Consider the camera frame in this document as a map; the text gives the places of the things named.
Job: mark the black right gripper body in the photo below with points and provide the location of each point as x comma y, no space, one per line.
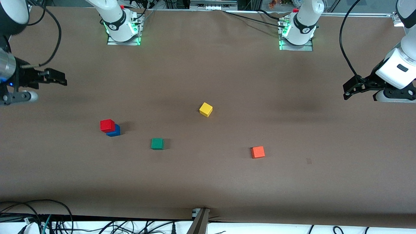
26,78

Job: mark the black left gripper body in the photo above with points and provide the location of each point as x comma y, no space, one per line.
371,81

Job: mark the red wooden block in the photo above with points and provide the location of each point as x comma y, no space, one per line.
107,125

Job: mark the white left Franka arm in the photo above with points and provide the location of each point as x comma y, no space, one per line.
305,19

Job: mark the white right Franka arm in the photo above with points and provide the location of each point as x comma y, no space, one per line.
113,19

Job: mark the blue wooden block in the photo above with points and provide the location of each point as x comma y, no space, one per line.
116,131

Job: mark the orange wooden block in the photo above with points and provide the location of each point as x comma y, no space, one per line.
258,152

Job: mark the green wooden block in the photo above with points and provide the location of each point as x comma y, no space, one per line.
157,144

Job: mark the yellow wooden block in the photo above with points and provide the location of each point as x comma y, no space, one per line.
205,110

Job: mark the aluminium corner profile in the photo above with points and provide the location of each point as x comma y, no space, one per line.
395,22

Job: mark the aluminium right arm base plate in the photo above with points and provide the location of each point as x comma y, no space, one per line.
112,42

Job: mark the aluminium left arm base plate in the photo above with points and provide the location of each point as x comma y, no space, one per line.
295,48

